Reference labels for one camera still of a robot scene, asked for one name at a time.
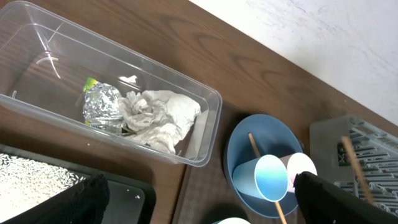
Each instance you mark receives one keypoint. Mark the clear plastic bin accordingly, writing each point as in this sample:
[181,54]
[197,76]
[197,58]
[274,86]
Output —
[47,63]

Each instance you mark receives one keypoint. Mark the light blue cup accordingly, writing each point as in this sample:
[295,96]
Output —
[264,178]

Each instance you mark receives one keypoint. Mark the white napkin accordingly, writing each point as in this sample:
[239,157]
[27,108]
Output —
[159,119]

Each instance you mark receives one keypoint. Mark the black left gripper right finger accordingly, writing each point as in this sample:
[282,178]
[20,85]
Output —
[323,202]

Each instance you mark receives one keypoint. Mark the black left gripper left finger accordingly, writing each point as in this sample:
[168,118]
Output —
[83,203]

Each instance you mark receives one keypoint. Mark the dark blue plate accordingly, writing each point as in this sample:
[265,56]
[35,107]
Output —
[271,137]

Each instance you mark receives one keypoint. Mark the grey dishwasher rack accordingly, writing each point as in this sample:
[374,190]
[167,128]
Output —
[375,149]

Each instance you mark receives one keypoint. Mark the wooden chopstick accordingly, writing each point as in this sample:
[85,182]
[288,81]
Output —
[257,154]
[357,169]

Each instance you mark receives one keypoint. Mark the black tray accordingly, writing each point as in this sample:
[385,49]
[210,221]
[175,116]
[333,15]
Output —
[131,201]

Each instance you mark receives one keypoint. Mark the foil snack wrapper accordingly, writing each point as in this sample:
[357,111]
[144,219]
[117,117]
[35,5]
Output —
[101,108]

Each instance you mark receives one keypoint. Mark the pink cup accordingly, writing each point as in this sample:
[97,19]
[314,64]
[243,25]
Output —
[296,164]

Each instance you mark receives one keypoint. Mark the white rice pile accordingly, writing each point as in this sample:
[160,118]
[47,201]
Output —
[26,183]

